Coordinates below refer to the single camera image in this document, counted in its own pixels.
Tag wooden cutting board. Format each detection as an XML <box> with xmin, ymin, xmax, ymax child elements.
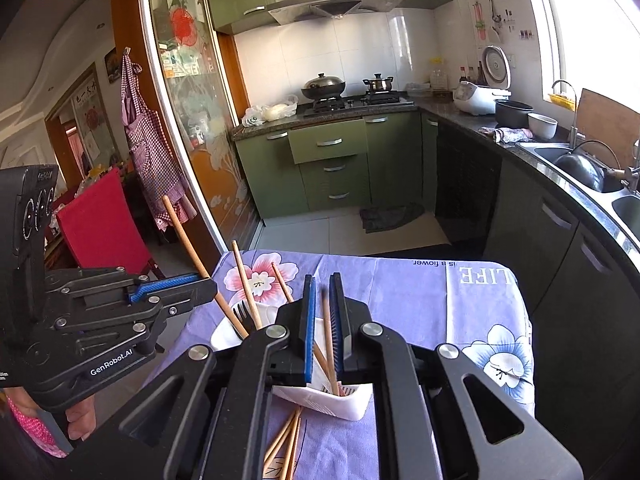
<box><xmin>575</xmin><ymin>88</ymin><xmax>640</xmax><ymax>171</ymax></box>

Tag dark floor mat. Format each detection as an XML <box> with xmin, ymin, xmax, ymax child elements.
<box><xmin>360</xmin><ymin>202</ymin><xmax>426</xmax><ymax>233</ymax></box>

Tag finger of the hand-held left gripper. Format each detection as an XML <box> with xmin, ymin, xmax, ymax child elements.
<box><xmin>149</xmin><ymin>279</ymin><xmax>219</xmax><ymax>318</ymax></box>
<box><xmin>128</xmin><ymin>272</ymin><xmax>202</xmax><ymax>306</ymax></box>

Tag person's left hand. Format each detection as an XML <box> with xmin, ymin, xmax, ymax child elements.
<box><xmin>65</xmin><ymin>394</ymin><xmax>97</xmax><ymax>442</ymax></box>

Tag white rice cooker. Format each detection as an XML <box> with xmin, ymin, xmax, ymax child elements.
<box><xmin>452</xmin><ymin>45</ymin><xmax>513</xmax><ymax>116</ymax></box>

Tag red covered chair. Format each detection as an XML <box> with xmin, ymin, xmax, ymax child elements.
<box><xmin>56</xmin><ymin>167</ymin><xmax>166</xmax><ymax>281</ymax></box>

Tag cooking oil bottle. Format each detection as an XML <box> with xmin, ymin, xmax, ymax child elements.
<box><xmin>430</xmin><ymin>57</ymin><xmax>449</xmax><ymax>97</ymax></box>

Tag green base cabinet with drawers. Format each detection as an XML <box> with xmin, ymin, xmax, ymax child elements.
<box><xmin>235</xmin><ymin>110</ymin><xmax>426</xmax><ymax>221</ymax></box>

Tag dark wok with wire handle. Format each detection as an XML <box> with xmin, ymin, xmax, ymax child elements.
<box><xmin>554</xmin><ymin>140</ymin><xmax>626</xmax><ymax>193</ymax></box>

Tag dark stone countertop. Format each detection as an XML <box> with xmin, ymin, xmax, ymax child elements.
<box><xmin>231</xmin><ymin>97</ymin><xmax>640</xmax><ymax>311</ymax></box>

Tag crumpled dish cloth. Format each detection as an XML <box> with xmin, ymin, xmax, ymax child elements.
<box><xmin>477</xmin><ymin>126</ymin><xmax>533</xmax><ymax>145</ymax></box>

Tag black wok with lid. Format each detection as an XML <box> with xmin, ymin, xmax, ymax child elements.
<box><xmin>301</xmin><ymin>72</ymin><xmax>347</xmax><ymax>101</ymax></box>

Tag black gas stove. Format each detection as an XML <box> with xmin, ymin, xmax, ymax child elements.
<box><xmin>302</xmin><ymin>91</ymin><xmax>416</xmax><ymax>118</ymax></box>

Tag checked apron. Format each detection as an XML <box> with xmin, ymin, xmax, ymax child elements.
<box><xmin>120</xmin><ymin>49</ymin><xmax>198</xmax><ymax>233</ymax></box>

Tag dark green sink cabinet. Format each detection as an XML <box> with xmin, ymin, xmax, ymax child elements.
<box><xmin>422</xmin><ymin>112</ymin><xmax>640</xmax><ymax>480</ymax></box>

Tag wall scroll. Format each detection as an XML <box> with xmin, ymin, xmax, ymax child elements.
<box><xmin>70</xmin><ymin>77</ymin><xmax>121</xmax><ymax>171</ymax></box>

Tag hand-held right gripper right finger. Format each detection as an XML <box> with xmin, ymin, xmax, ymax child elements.
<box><xmin>330</xmin><ymin>272</ymin><xmax>584</xmax><ymax>480</ymax></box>

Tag frosted sliding glass door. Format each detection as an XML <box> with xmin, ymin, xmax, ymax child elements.
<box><xmin>136</xmin><ymin>0</ymin><xmax>266</xmax><ymax>256</ymax></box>

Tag small steel faucet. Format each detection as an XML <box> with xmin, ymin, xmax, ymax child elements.
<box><xmin>551</xmin><ymin>80</ymin><xmax>581</xmax><ymax>146</ymax></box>

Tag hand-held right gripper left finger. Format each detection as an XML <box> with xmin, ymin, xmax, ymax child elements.
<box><xmin>119</xmin><ymin>275</ymin><xmax>318</xmax><ymax>480</ymax></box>

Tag purple floral tablecloth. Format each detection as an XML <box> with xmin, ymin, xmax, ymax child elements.
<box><xmin>140</xmin><ymin>249</ymin><xmax>537</xmax><ymax>480</ymax></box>

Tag steel pot with lid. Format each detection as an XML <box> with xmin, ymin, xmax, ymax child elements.
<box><xmin>362</xmin><ymin>74</ymin><xmax>395</xmax><ymax>96</ymax></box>

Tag wall hooks with utensils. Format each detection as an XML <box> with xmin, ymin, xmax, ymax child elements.
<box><xmin>470</xmin><ymin>0</ymin><xmax>536</xmax><ymax>43</ymax></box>

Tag white plastic bag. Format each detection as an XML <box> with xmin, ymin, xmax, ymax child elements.
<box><xmin>242</xmin><ymin>95</ymin><xmax>299</xmax><ymax>127</ymax></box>

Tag steel double sink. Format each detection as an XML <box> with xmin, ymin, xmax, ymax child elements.
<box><xmin>517</xmin><ymin>141</ymin><xmax>640</xmax><ymax>256</ymax></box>

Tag black inner cooker pot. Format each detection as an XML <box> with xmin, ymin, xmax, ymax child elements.
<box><xmin>494</xmin><ymin>99</ymin><xmax>535</xmax><ymax>130</ymax></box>

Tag black plastic fork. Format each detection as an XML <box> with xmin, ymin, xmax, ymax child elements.
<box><xmin>231</xmin><ymin>301</ymin><xmax>258</xmax><ymax>333</ymax></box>

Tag kitchen window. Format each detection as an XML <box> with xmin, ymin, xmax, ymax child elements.
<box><xmin>517</xmin><ymin>0</ymin><xmax>640</xmax><ymax>106</ymax></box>

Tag dark framed picture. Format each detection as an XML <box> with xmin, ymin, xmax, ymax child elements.
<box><xmin>104</xmin><ymin>47</ymin><xmax>125</xmax><ymax>83</ymax></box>

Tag white bowl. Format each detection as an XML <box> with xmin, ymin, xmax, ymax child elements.
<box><xmin>527</xmin><ymin>112</ymin><xmax>558</xmax><ymax>141</ymax></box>

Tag white plastic utensil holder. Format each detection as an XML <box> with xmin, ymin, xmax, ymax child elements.
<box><xmin>210</xmin><ymin>305</ymin><xmax>373</xmax><ymax>422</ymax></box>

